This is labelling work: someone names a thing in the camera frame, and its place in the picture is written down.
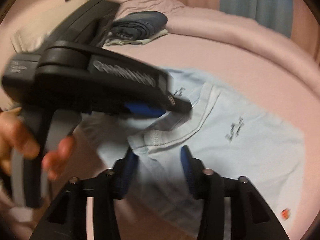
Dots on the pink and blue curtain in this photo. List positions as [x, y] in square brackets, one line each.
[291, 18]

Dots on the light blue strawberry pants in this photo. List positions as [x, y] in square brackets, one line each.
[231, 135]

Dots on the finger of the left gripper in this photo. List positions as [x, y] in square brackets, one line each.
[144, 109]
[174, 104]

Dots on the pink folded duvet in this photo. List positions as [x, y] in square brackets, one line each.
[239, 31]

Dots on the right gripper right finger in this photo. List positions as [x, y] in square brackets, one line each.
[251, 216]

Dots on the black tracker camera box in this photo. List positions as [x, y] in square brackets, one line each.
[89, 24]

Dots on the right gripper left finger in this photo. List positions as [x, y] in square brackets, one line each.
[66, 217]

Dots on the left hand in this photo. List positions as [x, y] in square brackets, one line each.
[14, 135]

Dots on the folded dark blue jeans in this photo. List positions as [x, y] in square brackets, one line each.
[138, 25]

